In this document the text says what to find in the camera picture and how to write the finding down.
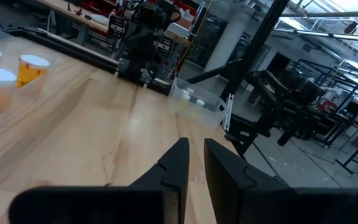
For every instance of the clear plastic bin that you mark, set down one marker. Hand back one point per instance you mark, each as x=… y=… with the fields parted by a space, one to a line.
x=210 y=119
x=47 y=88

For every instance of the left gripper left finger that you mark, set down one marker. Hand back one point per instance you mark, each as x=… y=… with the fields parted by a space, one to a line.
x=154 y=202

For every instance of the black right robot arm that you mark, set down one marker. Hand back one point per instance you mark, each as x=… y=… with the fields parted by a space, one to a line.
x=141 y=68

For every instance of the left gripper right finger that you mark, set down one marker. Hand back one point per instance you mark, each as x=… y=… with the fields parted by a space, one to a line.
x=259 y=205

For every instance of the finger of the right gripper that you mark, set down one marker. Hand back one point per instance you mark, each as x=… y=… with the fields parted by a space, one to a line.
x=118 y=25
x=160 y=51

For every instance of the black background robot arm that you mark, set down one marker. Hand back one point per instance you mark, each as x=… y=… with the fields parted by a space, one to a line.
x=291 y=93

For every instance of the wooden workbench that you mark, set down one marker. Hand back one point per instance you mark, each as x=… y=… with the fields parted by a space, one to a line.
x=73 y=14

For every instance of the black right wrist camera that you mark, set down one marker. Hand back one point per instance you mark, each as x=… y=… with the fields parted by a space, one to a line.
x=151 y=12

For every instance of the white column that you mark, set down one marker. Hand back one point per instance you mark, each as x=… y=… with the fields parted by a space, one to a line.
x=228 y=43

